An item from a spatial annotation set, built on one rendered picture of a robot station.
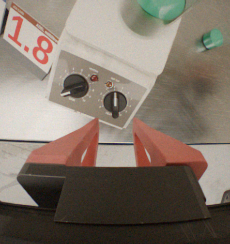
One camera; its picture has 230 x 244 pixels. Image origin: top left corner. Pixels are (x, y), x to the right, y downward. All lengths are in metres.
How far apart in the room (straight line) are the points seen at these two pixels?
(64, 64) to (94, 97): 0.06
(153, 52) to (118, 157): 0.18
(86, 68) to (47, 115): 0.11
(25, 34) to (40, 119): 0.13
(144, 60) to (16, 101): 0.20
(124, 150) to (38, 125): 0.16
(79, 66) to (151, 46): 0.09
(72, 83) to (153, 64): 0.10
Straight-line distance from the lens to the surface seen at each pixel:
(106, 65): 0.18
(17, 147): 0.27
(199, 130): 0.35
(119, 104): 0.19
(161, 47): 0.19
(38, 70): 0.25
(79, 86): 0.17
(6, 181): 0.30
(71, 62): 0.18
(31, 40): 0.24
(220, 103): 0.39
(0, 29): 0.29
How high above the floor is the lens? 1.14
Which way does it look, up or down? 74 degrees down
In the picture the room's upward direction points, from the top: 121 degrees clockwise
